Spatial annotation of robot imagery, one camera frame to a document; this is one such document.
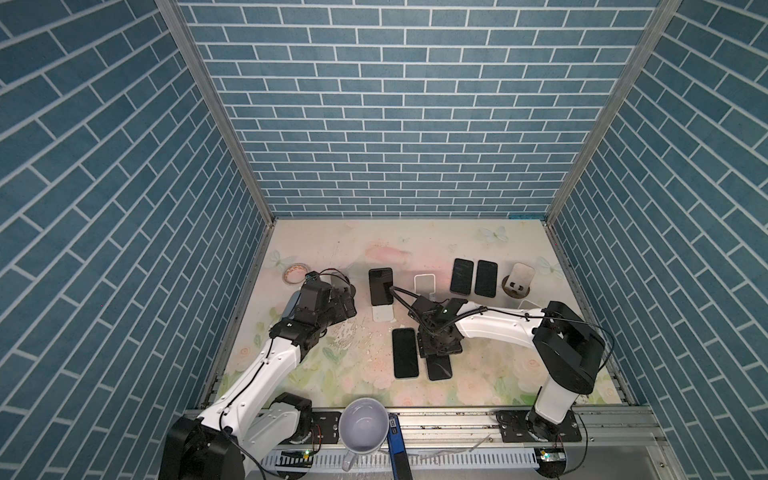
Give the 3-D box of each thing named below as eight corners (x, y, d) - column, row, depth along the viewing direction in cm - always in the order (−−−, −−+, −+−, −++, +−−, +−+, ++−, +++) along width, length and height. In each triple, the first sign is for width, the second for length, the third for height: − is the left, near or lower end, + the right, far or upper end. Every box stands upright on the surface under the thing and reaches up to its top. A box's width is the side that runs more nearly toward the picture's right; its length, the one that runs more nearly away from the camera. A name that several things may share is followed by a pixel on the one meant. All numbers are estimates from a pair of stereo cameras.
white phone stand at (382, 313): (372, 322, 94) (371, 318, 92) (373, 309, 97) (372, 305, 95) (393, 322, 94) (393, 319, 92) (393, 309, 97) (393, 305, 96)
